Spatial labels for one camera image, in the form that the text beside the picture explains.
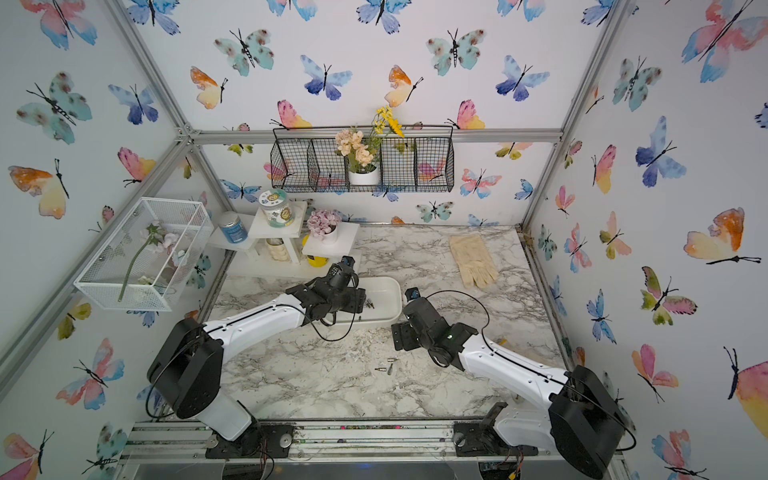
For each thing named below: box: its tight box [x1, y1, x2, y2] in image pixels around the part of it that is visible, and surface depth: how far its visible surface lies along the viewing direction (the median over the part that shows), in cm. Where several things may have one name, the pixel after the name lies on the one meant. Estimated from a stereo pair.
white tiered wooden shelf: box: [208, 201, 360, 279], surface depth 98 cm
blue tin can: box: [218, 215, 248, 244], surface depth 93 cm
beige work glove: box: [449, 235, 499, 289], surface depth 111 cm
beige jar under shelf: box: [266, 238, 291, 262], surface depth 107 cm
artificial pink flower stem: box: [118, 221, 179, 302], surface depth 76 cm
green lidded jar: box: [258, 188, 295, 228], surface depth 87 cm
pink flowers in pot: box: [307, 209, 343, 244], surface depth 89 cm
